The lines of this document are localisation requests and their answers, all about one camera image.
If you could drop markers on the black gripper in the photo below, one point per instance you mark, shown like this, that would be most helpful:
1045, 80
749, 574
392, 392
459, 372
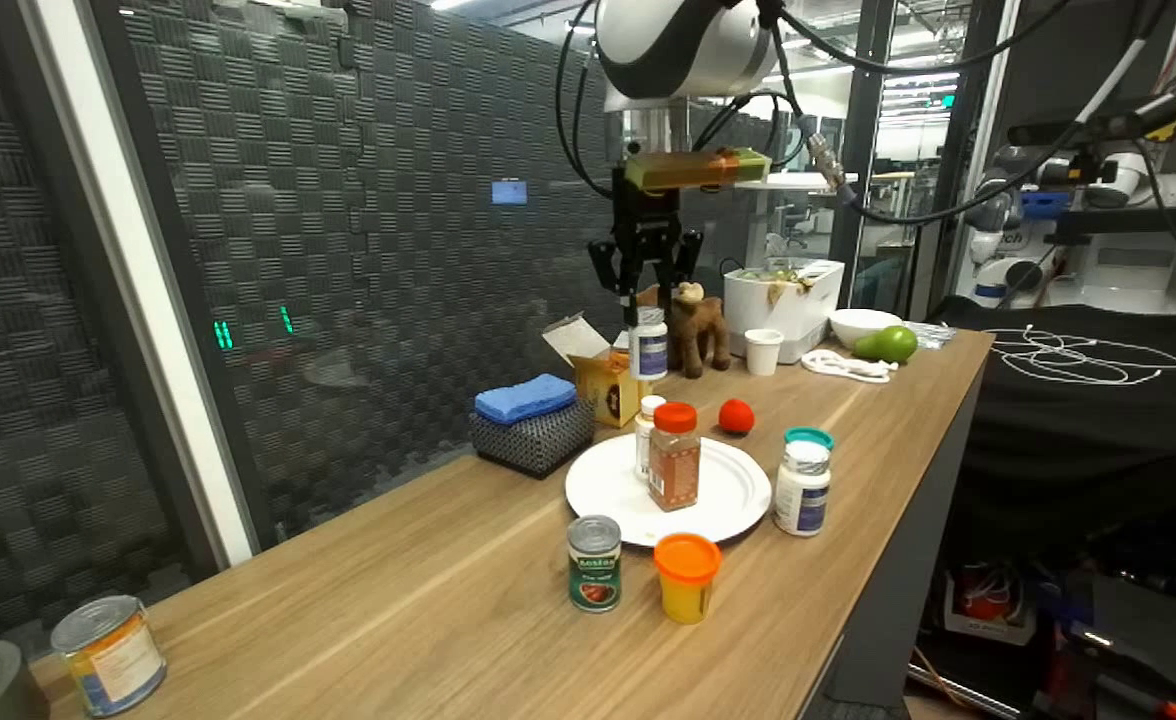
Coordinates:
646, 226

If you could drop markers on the white bottle blue label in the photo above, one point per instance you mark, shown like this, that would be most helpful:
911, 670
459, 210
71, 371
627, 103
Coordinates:
651, 345

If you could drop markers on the spice bottle red cap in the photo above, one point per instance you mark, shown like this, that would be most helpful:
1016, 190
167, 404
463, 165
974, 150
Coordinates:
674, 454

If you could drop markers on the white supplement bottle grey lid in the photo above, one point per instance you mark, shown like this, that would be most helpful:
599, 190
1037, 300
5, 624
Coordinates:
800, 489

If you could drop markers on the small green tin can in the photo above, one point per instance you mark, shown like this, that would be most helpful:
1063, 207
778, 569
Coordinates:
592, 561

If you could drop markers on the small white pill bottle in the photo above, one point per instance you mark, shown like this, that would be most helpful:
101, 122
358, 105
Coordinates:
646, 435

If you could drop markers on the teal lid dough tub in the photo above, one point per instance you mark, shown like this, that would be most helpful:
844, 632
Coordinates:
805, 435

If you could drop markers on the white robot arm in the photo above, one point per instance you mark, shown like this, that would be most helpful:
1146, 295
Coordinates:
658, 53

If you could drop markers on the white paper plate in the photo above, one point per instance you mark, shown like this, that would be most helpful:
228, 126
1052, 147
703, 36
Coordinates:
606, 481

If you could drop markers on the brown moose plush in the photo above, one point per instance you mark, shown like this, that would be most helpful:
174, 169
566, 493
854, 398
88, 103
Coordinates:
694, 326

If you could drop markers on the open yellow cardboard box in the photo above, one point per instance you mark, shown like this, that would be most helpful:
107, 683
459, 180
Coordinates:
599, 371

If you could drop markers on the white paper cup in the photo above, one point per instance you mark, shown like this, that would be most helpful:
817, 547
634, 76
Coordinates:
763, 351

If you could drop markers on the white bucket container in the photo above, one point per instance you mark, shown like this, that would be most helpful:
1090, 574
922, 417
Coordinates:
791, 300

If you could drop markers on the orange plush ball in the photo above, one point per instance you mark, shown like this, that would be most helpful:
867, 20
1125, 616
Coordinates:
737, 417

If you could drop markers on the white crumpled cloth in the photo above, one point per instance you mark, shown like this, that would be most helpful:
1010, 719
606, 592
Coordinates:
842, 366

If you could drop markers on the blue folded cloth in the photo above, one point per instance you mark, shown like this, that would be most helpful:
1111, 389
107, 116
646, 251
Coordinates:
525, 401

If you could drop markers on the white bowl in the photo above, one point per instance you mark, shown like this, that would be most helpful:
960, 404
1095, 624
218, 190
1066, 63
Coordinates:
854, 326

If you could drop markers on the grey foam block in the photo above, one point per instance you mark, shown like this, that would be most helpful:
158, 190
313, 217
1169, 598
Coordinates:
532, 446

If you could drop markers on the green apple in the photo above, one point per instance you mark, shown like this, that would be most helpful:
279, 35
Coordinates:
898, 345

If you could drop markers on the orange lid dough tub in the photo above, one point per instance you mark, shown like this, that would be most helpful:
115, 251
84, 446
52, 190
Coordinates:
685, 569

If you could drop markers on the glass jar candle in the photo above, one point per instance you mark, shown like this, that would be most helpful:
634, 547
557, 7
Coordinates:
108, 652

